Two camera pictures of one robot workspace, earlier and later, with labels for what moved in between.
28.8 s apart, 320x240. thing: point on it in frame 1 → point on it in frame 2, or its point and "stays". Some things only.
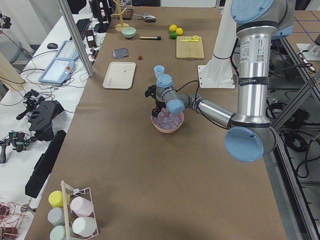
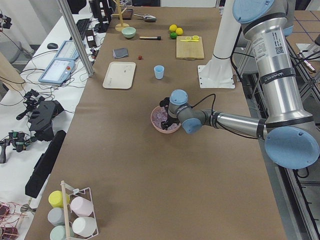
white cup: x=84 y=226 stays
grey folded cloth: x=121 y=52 stays
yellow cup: x=56 y=199 stays
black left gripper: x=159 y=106 → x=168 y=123
